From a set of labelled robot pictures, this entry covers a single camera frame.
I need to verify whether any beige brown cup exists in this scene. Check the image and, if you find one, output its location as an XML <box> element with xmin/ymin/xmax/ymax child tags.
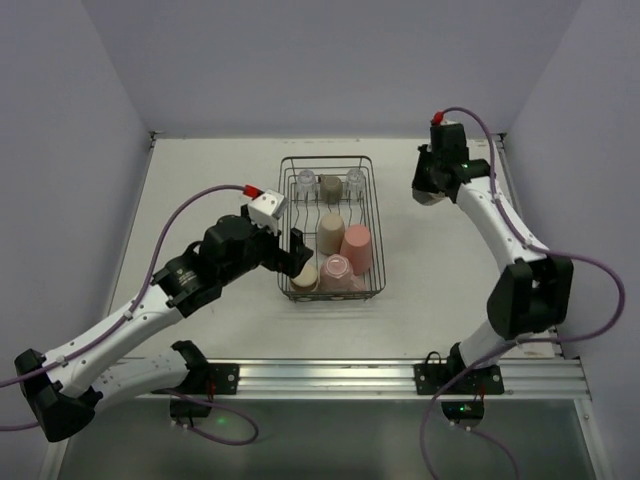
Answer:
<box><xmin>290</xmin><ymin>263</ymin><xmax>318</xmax><ymax>293</ymax></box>

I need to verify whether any black mug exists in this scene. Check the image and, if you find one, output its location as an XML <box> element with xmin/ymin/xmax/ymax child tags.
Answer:
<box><xmin>412</xmin><ymin>189</ymin><xmax>446</xmax><ymax>206</ymax></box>

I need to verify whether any beige tall cup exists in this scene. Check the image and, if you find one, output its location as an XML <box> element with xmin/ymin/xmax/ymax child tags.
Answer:
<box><xmin>316</xmin><ymin>212</ymin><xmax>345</xmax><ymax>256</ymax></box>

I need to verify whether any pink glass cup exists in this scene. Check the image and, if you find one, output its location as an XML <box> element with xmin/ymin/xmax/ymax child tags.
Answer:
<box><xmin>319</xmin><ymin>254</ymin><xmax>366</xmax><ymax>292</ymax></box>

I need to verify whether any pink tall cup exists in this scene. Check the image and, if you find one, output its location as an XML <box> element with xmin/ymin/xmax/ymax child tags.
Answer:
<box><xmin>340</xmin><ymin>224</ymin><xmax>373</xmax><ymax>275</ymax></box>

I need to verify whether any clear glass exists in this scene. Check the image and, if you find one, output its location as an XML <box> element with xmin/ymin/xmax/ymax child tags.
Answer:
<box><xmin>345</xmin><ymin>168</ymin><xmax>366</xmax><ymax>199</ymax></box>
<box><xmin>295</xmin><ymin>169</ymin><xmax>318</xmax><ymax>200</ymax></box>

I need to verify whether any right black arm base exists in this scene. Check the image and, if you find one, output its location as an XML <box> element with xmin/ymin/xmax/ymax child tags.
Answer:
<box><xmin>413</xmin><ymin>351</ymin><xmax>505</xmax><ymax>429</ymax></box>

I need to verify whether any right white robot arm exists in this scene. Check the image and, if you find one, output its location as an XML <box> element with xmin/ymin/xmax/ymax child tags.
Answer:
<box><xmin>412</xmin><ymin>123</ymin><xmax>574</xmax><ymax>375</ymax></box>

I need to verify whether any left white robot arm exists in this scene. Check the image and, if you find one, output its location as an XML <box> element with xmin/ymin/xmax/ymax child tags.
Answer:
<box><xmin>14</xmin><ymin>206</ymin><xmax>313</xmax><ymax>442</ymax></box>

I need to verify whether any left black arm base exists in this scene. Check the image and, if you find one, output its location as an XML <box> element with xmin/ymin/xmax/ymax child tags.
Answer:
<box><xmin>169</xmin><ymin>363</ymin><xmax>239</xmax><ymax>421</ymax></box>

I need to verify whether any grey-beige small mug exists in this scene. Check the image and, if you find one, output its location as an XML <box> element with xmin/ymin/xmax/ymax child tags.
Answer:
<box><xmin>319</xmin><ymin>175</ymin><xmax>343</xmax><ymax>204</ymax></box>

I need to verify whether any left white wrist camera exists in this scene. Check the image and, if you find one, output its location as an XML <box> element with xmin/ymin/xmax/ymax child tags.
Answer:
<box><xmin>247</xmin><ymin>189</ymin><xmax>288</xmax><ymax>236</ymax></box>

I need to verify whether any wire dish rack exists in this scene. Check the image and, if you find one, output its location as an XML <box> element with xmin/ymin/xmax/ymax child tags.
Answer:
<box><xmin>278</xmin><ymin>155</ymin><xmax>386</xmax><ymax>302</ymax></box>

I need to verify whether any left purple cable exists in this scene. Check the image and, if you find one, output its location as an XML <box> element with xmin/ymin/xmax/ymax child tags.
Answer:
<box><xmin>0</xmin><ymin>184</ymin><xmax>261</xmax><ymax>447</ymax></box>

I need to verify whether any purple cable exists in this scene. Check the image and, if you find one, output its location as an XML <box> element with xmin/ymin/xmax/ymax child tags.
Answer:
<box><xmin>418</xmin><ymin>105</ymin><xmax>626</xmax><ymax>480</ymax></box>
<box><xmin>0</xmin><ymin>184</ymin><xmax>261</xmax><ymax>447</ymax></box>

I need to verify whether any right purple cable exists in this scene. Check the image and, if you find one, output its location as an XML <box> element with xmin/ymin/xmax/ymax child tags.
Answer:
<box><xmin>418</xmin><ymin>105</ymin><xmax>626</xmax><ymax>480</ymax></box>

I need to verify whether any aluminium mounting rail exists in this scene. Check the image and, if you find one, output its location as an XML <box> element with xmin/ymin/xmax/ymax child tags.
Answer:
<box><xmin>124</xmin><ymin>357</ymin><xmax>586</xmax><ymax>401</ymax></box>

